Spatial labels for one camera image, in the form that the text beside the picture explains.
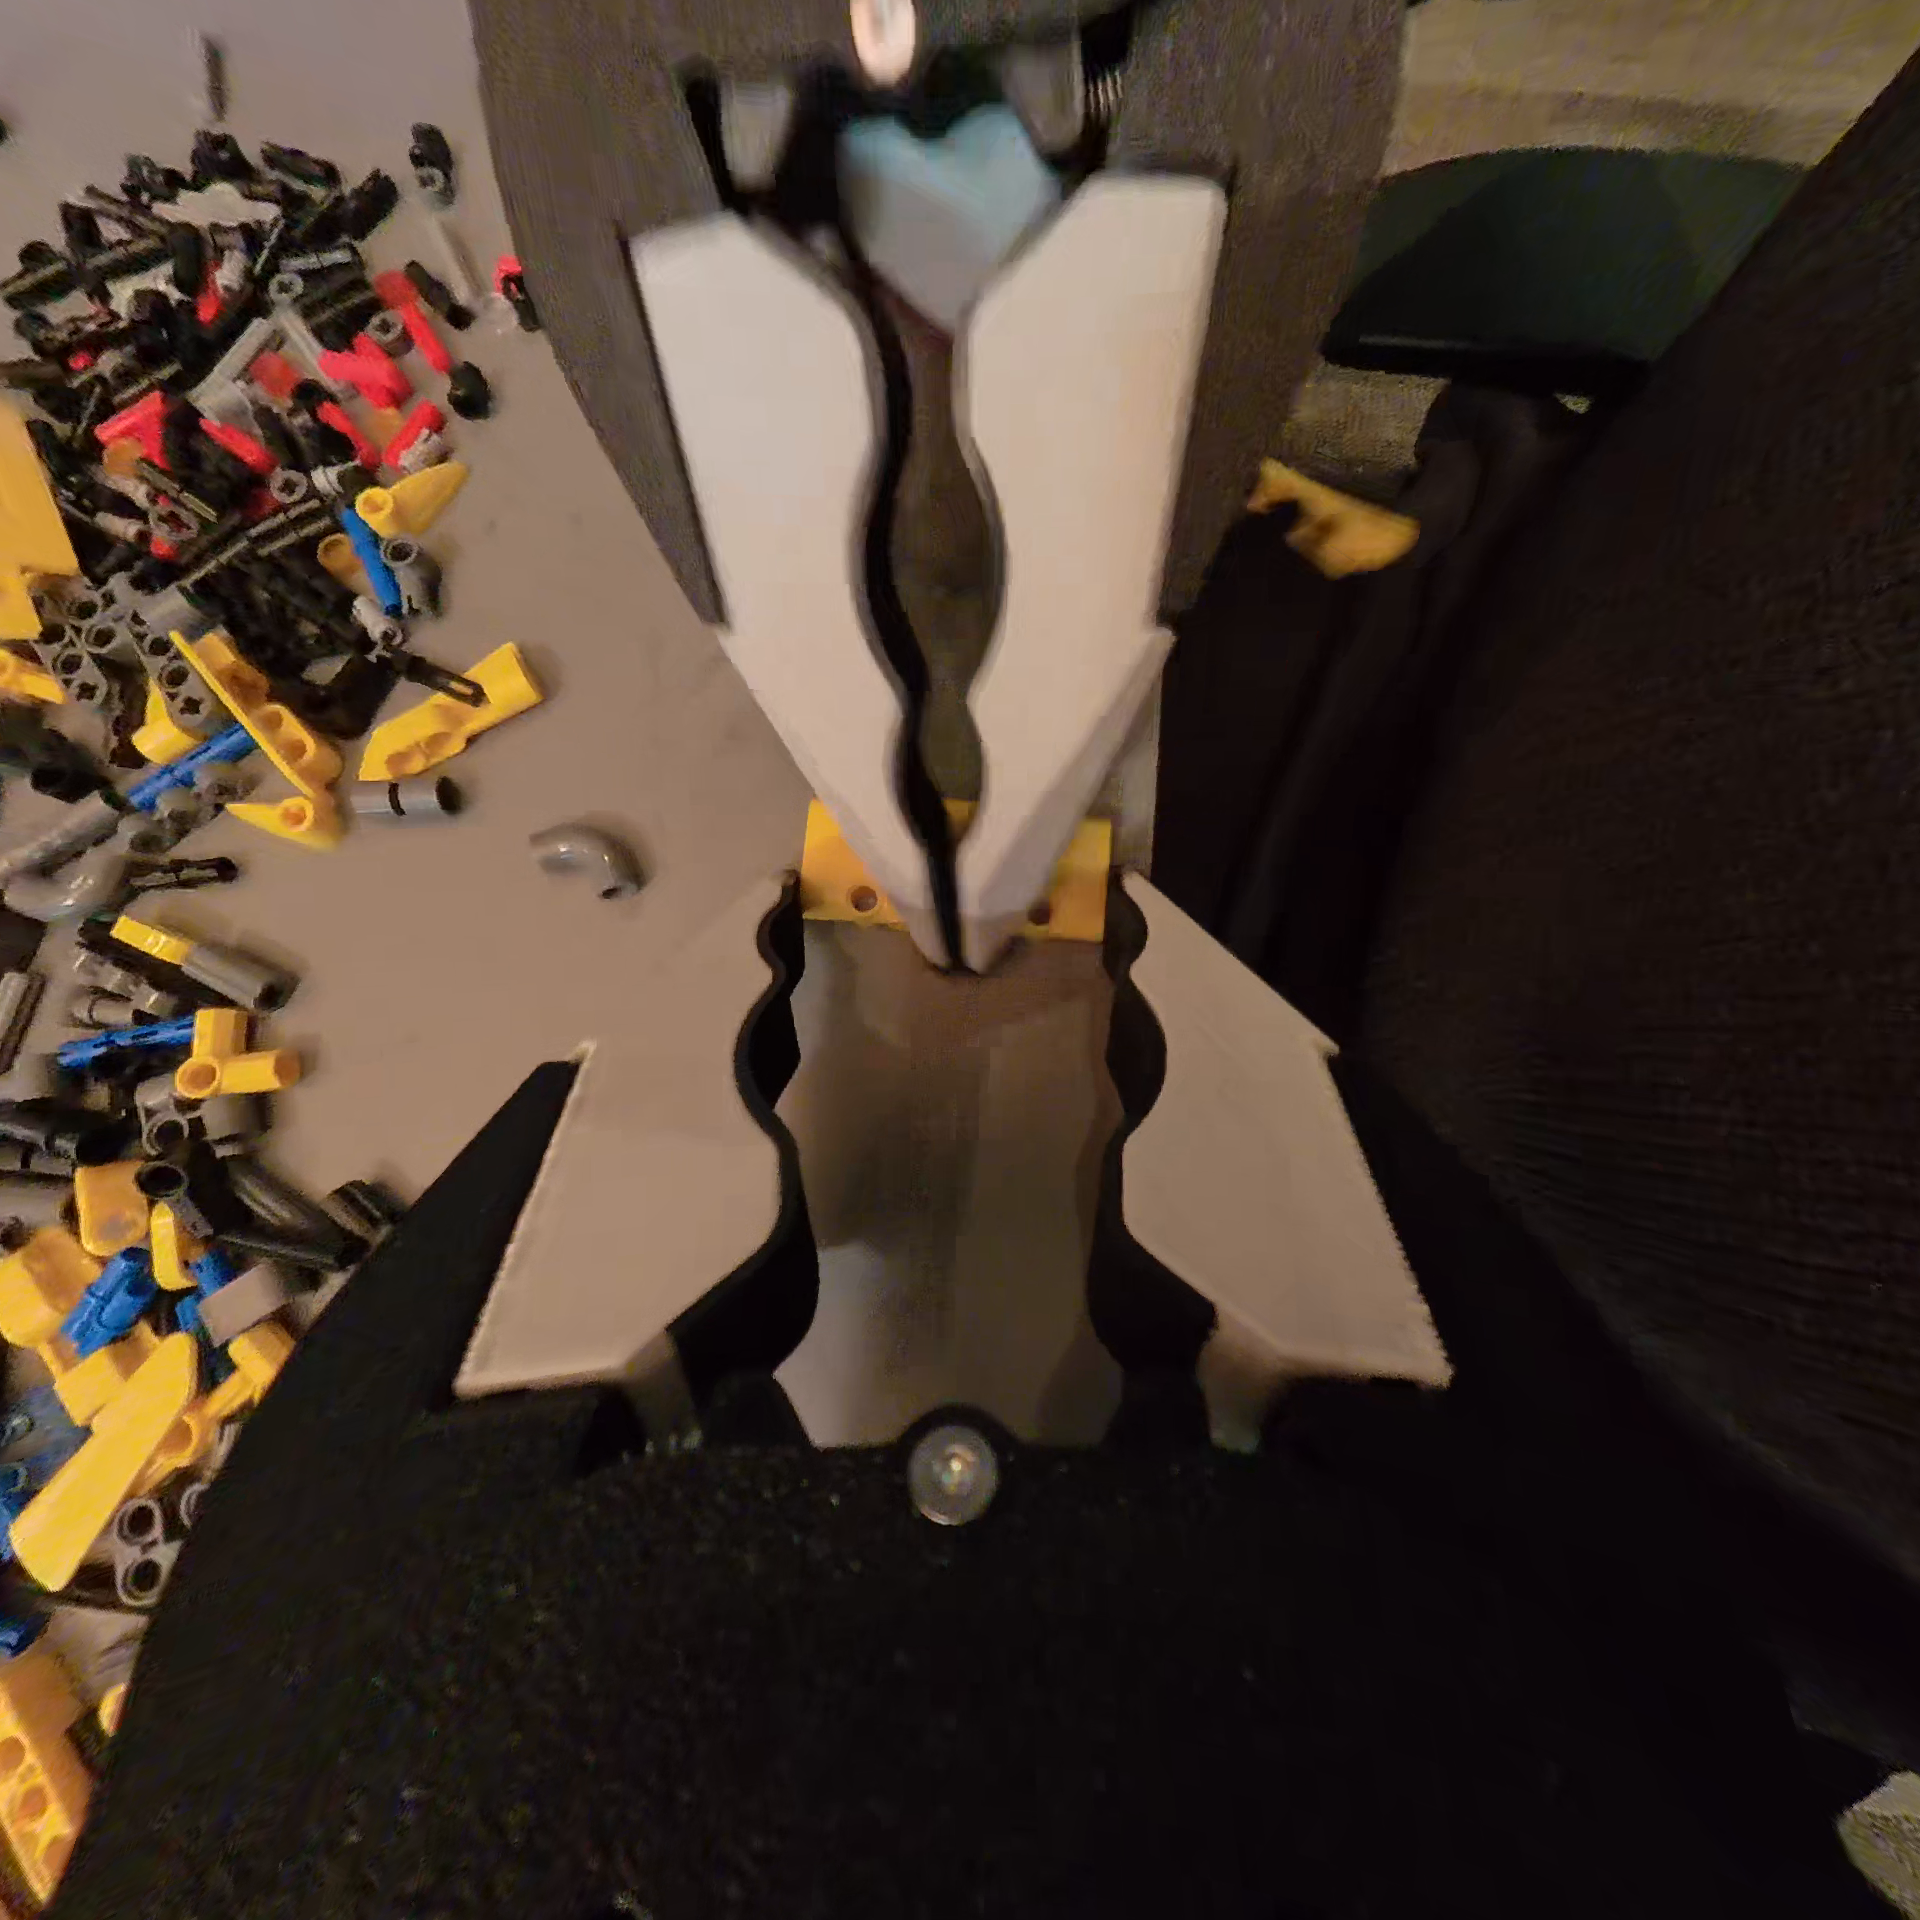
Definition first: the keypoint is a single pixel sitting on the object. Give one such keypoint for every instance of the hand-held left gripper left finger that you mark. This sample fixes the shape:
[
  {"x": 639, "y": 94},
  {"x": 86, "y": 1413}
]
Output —
[{"x": 629, "y": 1200}]

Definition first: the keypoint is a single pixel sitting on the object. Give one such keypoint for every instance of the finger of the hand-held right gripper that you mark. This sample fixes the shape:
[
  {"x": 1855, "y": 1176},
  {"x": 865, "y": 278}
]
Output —
[
  {"x": 764, "y": 452},
  {"x": 1080, "y": 452}
]

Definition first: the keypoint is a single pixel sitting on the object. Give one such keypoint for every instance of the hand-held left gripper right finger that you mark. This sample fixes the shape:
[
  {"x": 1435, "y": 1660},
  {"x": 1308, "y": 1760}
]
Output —
[{"x": 1276, "y": 1200}]

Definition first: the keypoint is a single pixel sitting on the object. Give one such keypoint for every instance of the yellow rectangular panel brick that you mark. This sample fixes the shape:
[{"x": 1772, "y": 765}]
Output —
[{"x": 839, "y": 869}]

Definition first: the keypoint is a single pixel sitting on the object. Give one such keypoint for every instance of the grey curved elbow brick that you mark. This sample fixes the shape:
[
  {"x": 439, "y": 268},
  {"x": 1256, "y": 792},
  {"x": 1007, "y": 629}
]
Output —
[{"x": 580, "y": 855}]

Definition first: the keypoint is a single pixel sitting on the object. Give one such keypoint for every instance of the small yellow brick piece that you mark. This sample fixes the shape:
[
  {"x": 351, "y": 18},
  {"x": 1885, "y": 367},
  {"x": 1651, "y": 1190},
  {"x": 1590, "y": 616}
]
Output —
[{"x": 1342, "y": 524}]

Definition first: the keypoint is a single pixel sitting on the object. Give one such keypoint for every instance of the grey axle pin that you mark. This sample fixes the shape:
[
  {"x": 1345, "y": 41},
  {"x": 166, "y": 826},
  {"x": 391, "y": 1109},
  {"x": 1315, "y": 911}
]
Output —
[{"x": 216, "y": 79}]

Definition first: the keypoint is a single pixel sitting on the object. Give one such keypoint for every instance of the pile of black red pins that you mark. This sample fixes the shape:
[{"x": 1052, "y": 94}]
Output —
[{"x": 150, "y": 263}]

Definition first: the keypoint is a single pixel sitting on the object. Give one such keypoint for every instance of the black chair armrest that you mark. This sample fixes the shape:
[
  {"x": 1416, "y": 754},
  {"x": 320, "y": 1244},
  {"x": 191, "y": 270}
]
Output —
[{"x": 1547, "y": 255}]

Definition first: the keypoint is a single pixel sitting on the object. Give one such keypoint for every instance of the pile of yellow blue bricks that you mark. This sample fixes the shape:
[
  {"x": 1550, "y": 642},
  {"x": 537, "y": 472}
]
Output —
[{"x": 255, "y": 704}]

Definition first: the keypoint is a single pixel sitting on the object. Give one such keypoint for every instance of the large yellow panel brick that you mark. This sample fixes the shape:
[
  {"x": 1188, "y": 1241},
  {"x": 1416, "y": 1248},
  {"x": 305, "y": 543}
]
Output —
[{"x": 24, "y": 556}]

